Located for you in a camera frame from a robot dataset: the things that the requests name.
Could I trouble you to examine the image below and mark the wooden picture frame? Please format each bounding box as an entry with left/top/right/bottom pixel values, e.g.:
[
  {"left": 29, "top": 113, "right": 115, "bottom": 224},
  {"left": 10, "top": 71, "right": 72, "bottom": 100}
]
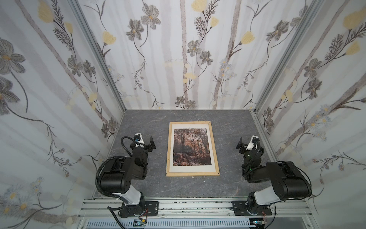
[{"left": 165, "top": 121, "right": 221, "bottom": 177}]

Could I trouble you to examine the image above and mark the white photo paper sheet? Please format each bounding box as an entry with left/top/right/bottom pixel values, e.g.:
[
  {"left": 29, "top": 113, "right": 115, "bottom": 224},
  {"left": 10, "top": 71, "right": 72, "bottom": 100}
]
[{"left": 173, "top": 128, "right": 212, "bottom": 167}]

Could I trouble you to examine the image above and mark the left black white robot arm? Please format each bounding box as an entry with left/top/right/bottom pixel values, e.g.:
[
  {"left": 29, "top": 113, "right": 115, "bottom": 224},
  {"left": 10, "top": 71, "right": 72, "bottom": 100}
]
[{"left": 95, "top": 133, "right": 156, "bottom": 219}]

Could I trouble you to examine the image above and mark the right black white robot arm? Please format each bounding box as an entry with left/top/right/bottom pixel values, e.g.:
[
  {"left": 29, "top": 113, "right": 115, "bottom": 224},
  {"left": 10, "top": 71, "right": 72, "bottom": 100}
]
[{"left": 236, "top": 135, "right": 312, "bottom": 216}]

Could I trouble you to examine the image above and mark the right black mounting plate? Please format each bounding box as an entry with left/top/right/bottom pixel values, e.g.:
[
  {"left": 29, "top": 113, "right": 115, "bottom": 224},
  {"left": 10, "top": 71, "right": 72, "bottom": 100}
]
[{"left": 231, "top": 201, "right": 272, "bottom": 216}]

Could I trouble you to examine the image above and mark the black mounting plate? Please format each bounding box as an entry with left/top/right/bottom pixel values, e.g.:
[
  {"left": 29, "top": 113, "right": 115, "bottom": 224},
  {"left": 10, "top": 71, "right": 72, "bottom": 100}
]
[
  {"left": 231, "top": 201, "right": 272, "bottom": 216},
  {"left": 119, "top": 201, "right": 159, "bottom": 217}
]

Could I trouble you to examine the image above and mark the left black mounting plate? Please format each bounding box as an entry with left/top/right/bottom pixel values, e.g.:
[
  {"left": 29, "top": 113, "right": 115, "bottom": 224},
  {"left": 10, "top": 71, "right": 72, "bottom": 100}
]
[{"left": 119, "top": 201, "right": 159, "bottom": 217}]

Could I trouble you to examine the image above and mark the small green circuit board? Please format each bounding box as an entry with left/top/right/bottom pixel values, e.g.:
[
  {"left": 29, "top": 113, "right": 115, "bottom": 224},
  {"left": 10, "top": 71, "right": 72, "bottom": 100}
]
[{"left": 132, "top": 219, "right": 147, "bottom": 227}]

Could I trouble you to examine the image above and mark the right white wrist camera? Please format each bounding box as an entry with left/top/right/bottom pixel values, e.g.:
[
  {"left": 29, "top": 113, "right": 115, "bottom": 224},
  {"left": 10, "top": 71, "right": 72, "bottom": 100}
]
[{"left": 246, "top": 135, "right": 260, "bottom": 151}]

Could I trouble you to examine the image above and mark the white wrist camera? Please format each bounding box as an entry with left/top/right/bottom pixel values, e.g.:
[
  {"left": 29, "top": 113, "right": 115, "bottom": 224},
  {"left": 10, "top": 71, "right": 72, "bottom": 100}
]
[
  {"left": 133, "top": 133, "right": 144, "bottom": 147},
  {"left": 246, "top": 135, "right": 260, "bottom": 151}
]

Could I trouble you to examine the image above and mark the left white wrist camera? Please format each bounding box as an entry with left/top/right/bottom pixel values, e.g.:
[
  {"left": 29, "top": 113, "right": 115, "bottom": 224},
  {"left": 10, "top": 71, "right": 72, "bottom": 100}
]
[{"left": 133, "top": 133, "right": 144, "bottom": 147}]

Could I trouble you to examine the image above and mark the right black cable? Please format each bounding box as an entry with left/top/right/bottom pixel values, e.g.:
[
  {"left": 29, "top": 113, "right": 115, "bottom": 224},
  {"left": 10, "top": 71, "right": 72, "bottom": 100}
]
[{"left": 277, "top": 161, "right": 313, "bottom": 201}]

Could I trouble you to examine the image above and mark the left black corrugated cable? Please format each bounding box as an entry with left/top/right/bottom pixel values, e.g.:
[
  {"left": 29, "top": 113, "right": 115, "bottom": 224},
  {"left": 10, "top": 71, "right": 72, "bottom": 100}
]
[{"left": 95, "top": 156, "right": 126, "bottom": 198}]

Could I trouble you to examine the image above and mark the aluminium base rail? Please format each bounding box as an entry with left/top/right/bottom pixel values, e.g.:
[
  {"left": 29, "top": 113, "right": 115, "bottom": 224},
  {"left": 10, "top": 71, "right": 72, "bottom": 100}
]
[{"left": 77, "top": 197, "right": 313, "bottom": 220}]

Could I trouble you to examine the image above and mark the white slotted cable duct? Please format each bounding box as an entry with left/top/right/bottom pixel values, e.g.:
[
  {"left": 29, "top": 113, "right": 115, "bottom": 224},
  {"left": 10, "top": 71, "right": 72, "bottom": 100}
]
[{"left": 85, "top": 219, "right": 252, "bottom": 229}]

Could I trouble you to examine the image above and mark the right corner aluminium post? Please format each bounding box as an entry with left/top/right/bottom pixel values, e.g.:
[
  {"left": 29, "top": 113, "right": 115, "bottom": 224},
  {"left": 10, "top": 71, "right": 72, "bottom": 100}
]
[{"left": 254, "top": 0, "right": 318, "bottom": 113}]

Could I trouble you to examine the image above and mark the corner aluminium post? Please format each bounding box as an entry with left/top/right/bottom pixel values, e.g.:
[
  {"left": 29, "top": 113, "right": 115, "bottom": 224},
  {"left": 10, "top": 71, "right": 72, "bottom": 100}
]
[
  {"left": 68, "top": 0, "right": 127, "bottom": 112},
  {"left": 254, "top": 0, "right": 318, "bottom": 113}
]

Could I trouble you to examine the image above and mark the left corner aluminium post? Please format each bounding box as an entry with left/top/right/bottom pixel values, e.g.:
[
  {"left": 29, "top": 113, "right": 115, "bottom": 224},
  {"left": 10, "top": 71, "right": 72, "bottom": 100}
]
[{"left": 68, "top": 0, "right": 127, "bottom": 112}]

